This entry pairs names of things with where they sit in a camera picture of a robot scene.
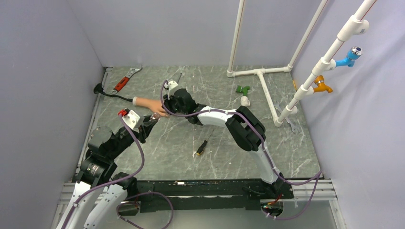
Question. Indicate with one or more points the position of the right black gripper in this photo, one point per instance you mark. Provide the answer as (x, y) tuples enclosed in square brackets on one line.
[(167, 102)]

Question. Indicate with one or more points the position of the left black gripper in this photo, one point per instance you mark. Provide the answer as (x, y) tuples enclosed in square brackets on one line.
[(148, 123)]

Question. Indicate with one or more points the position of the red glitter nail polish bottle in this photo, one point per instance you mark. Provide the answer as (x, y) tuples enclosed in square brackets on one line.
[(155, 116)]

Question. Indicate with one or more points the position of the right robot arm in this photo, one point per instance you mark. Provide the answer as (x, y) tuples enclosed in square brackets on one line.
[(247, 131)]

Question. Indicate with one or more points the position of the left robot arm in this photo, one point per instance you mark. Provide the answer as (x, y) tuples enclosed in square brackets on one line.
[(98, 190)]

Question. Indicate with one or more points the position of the mannequin hand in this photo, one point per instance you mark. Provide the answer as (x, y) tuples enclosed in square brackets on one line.
[(153, 105)]

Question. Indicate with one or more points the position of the near black yellow screwdriver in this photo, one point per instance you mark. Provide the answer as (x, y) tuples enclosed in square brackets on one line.
[(202, 147)]

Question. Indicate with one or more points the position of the green white pipe fitting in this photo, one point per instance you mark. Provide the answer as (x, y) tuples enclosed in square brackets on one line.
[(244, 98)]

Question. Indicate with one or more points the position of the silver spanner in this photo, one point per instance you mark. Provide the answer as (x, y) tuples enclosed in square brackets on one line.
[(294, 128)]

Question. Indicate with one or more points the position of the orange pipe valve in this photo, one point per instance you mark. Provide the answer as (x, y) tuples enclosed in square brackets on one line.
[(321, 86)]

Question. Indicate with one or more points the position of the blue pipe valve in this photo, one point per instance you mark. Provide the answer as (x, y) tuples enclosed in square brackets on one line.
[(352, 55)]

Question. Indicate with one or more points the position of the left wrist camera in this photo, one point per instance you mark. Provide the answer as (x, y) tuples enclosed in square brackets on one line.
[(132, 119)]

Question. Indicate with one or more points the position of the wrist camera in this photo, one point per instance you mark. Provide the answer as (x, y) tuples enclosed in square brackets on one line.
[(132, 119), (171, 87)]

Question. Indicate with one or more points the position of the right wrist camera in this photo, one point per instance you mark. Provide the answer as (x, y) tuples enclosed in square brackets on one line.
[(171, 87)]

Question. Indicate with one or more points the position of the red handled adjustable wrench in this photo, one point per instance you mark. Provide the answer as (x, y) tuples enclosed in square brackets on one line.
[(125, 79)]

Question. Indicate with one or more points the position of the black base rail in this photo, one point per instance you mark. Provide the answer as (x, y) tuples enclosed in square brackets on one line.
[(151, 196)]

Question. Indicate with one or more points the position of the white pvc pipe frame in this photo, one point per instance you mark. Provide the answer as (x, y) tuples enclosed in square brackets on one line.
[(299, 37)]

